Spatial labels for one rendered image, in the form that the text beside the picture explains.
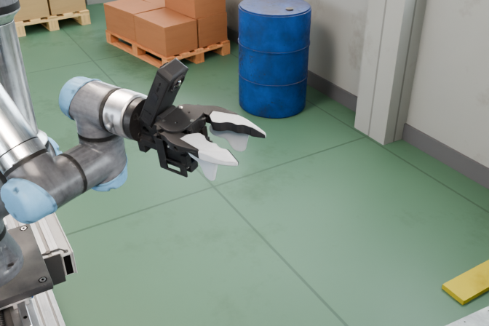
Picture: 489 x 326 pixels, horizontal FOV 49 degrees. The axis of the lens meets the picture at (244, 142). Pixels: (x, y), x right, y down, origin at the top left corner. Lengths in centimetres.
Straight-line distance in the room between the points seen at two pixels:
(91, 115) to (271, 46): 294
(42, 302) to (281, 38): 230
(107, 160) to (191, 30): 401
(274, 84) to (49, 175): 309
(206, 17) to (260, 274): 290
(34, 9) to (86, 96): 527
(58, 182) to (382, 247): 220
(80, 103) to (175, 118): 18
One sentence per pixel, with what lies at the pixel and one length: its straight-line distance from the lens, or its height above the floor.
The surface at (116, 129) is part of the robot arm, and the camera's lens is 85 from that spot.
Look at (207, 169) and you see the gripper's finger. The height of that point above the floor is 142.
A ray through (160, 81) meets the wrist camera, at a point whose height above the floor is 153.
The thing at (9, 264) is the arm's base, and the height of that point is 106.
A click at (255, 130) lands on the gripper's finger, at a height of 146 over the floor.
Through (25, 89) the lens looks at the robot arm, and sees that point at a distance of 112.
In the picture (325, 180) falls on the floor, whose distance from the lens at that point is 331.
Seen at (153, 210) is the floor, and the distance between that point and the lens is 307.
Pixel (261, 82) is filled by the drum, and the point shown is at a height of 28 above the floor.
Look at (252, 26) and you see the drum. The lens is 377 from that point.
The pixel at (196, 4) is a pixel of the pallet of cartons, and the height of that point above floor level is 53.
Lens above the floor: 182
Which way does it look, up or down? 30 degrees down
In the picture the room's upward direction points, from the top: straight up
